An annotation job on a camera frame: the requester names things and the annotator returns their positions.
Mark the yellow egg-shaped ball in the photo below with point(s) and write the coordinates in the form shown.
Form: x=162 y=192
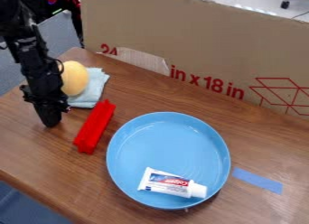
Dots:
x=75 y=77

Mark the black chair caster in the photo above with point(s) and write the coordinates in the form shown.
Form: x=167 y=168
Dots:
x=285 y=4

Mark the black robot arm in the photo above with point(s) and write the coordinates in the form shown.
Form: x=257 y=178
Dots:
x=21 y=35

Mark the grey chair back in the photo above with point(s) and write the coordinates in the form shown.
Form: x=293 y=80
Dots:
x=59 y=33

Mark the light blue cloth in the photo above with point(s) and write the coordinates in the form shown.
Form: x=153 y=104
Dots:
x=91 y=94

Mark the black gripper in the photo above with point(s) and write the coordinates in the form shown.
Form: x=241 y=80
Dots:
x=43 y=91

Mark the black computer with lights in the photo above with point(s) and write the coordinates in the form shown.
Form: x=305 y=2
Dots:
x=46 y=8

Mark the blue round plate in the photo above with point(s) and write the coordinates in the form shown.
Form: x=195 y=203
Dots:
x=174 y=143

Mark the red plastic block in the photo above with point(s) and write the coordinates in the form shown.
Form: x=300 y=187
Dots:
x=94 y=127

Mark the brown cardboard box panel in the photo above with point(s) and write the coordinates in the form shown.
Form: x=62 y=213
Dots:
x=239 y=53

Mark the blue tape strip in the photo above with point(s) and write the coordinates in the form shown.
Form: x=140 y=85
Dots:
x=257 y=180

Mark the white toothpaste tube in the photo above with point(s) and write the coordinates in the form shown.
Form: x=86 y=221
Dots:
x=171 y=184

